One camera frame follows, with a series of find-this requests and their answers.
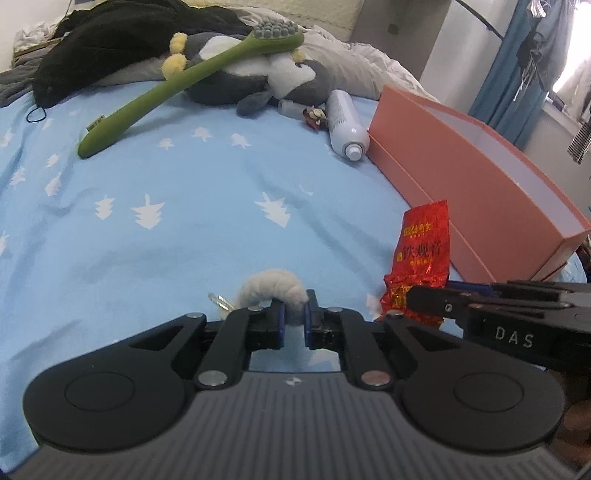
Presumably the red foil tea packet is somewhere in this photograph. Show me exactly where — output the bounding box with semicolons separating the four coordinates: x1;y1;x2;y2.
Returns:
379;200;451;324

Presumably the crumpled grey blanket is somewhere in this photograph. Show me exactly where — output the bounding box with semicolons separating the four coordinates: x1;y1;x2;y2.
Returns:
0;28;65;109

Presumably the green long-handled bath brush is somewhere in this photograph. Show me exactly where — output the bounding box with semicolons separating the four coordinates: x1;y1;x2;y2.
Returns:
78;19;305;158

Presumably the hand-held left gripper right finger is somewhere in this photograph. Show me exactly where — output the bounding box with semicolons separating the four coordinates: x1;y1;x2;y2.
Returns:
302;290;462;388

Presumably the white fluffy keychain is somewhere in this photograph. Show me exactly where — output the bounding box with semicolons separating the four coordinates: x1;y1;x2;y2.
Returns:
208;268;309;326

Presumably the small printed candy wrapper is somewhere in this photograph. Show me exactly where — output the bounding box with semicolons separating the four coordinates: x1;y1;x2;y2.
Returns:
302;107;329;132

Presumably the blue tree-print bed sheet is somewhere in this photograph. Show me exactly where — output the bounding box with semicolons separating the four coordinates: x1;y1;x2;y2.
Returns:
0;85;587;462

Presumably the striped black white garment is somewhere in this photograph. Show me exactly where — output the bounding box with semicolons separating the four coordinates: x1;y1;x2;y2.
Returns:
567;122;591;164

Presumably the grey white penguin plush toy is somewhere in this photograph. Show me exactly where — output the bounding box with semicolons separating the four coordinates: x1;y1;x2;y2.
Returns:
161;32;335;117

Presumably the white spray bottle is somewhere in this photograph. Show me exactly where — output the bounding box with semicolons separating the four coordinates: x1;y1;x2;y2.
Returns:
325;90;371;162

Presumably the beige padded headboard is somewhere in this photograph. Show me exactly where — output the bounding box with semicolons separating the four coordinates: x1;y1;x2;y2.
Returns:
222;0;361;31

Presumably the black fuzzy garment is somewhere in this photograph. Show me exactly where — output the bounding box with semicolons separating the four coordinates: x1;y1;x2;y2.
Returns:
34;0;254;109

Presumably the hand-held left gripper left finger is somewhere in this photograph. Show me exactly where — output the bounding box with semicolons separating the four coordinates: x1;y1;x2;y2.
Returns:
129;298;284;389

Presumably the dark hanging jacket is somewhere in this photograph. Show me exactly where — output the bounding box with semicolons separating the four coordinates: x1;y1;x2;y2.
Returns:
516;0;583;100

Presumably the pink cardboard box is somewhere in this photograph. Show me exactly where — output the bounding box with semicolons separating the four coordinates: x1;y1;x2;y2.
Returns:
368;84;591;283

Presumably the blue curtain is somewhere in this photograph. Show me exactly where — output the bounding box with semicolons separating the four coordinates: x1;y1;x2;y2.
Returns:
468;0;561;151

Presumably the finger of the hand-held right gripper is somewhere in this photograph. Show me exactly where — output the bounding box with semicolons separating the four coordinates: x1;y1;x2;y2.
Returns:
445;279;591;301
405;285;571;329

